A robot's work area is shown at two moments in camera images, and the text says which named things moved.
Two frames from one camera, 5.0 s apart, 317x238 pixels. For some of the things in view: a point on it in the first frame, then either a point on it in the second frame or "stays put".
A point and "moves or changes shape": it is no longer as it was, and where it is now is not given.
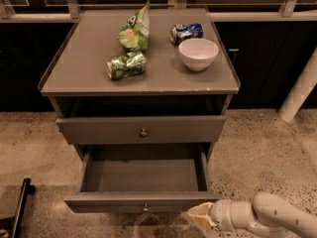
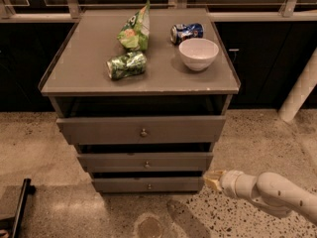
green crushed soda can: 128,64 stays put
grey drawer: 143,178 moves or changes shape
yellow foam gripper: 220,214 -> 228,182
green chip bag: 134,35 stays put
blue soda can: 181,32 stays put
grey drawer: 91,130 stays put
